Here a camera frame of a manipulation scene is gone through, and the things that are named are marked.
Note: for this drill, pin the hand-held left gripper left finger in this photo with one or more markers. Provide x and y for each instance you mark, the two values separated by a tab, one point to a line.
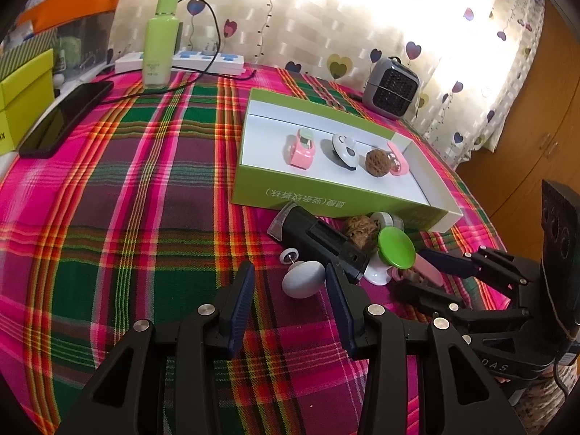
238	308

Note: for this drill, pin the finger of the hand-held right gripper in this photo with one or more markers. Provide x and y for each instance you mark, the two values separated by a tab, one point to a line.
435	301
453	263

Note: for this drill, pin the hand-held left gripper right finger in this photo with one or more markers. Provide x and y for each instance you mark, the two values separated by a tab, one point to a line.
337	312

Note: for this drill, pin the pink clip with teal pads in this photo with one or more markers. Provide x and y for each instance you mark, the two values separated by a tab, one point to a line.
428	272

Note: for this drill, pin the grey egg-shaped ball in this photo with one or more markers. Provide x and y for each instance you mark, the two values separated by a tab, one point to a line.
301	281

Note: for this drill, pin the green-topped white stand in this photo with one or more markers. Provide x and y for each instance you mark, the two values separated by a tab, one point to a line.
394	249

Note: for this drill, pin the small white wheel pin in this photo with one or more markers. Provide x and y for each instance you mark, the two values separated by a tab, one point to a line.
288	257

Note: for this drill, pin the black battery charger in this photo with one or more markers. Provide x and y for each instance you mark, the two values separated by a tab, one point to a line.
326	240

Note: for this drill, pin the small white jar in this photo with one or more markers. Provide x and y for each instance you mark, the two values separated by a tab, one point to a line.
390	221

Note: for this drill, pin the brown walnut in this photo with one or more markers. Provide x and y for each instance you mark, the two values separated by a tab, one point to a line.
377	163
358	233

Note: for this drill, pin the green and white cardboard box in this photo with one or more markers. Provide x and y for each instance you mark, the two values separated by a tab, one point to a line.
408	190

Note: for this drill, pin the pink clip case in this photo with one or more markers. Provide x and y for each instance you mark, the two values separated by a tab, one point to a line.
401	165

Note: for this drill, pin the white panda-face clip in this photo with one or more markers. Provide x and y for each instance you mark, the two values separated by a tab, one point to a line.
344	152

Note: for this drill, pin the wooden cabinet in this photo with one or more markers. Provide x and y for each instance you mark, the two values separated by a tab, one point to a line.
534	136

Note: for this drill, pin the grey mini heater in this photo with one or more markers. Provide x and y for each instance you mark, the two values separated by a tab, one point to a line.
394	88

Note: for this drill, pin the white power strip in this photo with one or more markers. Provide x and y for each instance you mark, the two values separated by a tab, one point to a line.
199	61

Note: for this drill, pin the black smartphone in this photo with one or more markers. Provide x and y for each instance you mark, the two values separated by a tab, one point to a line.
63	118

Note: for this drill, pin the light green bottle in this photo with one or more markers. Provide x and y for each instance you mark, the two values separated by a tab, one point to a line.
158	45

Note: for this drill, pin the black plug adapter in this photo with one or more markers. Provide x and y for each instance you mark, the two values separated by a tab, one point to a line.
179	36

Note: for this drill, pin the heart print curtain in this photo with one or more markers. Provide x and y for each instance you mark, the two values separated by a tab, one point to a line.
317	18

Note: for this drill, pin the small white ball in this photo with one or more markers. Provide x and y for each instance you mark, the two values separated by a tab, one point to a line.
58	80

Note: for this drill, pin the yellow-green cardboard box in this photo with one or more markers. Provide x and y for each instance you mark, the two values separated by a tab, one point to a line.
22	95

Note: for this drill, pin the clear storage container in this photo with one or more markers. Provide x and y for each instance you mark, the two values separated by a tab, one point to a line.
86	40

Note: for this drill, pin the striped cardboard box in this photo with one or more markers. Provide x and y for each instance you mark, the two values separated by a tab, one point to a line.
22	52

